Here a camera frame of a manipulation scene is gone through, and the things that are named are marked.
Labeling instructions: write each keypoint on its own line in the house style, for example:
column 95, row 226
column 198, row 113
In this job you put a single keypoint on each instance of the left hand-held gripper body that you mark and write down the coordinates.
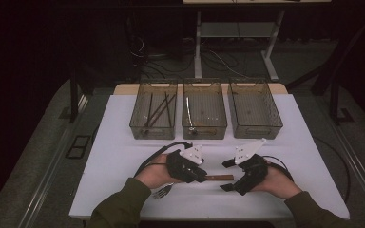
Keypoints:
column 182, row 167

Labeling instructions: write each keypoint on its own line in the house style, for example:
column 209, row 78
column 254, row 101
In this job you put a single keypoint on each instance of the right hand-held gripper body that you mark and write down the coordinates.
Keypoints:
column 253, row 172

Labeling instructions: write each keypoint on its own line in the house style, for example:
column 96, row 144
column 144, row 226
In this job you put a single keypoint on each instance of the black chopsticks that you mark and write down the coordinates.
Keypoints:
column 161, row 110

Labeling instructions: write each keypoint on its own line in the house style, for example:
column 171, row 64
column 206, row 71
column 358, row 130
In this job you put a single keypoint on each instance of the transparent grey storage bin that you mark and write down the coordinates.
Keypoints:
column 209, row 104
column 139, row 114
column 254, row 110

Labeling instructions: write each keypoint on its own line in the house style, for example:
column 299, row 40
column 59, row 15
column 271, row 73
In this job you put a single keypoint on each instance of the brown chopstick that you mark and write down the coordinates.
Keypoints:
column 157, row 109

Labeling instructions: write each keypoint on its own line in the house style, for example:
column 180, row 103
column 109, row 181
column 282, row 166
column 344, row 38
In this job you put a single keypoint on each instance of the person's left hand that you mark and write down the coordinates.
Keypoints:
column 155, row 172

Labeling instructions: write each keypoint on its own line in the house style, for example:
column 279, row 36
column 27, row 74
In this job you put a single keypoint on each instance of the person's right hand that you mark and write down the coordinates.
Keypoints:
column 278, row 183

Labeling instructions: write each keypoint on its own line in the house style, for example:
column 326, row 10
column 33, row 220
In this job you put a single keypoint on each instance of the black metal stand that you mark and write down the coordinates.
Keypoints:
column 335, row 101
column 73, row 101

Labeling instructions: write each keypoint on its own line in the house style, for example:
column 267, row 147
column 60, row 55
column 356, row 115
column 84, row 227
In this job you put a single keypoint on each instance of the black floor frame plate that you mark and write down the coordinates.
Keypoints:
column 78, row 147

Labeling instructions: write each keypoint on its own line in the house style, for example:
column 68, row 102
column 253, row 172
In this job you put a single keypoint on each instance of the metal floor rail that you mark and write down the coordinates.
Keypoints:
column 361, row 171
column 49, row 167

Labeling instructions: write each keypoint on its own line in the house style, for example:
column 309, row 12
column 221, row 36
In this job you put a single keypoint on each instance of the white metal desk frame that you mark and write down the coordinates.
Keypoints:
column 197, row 47

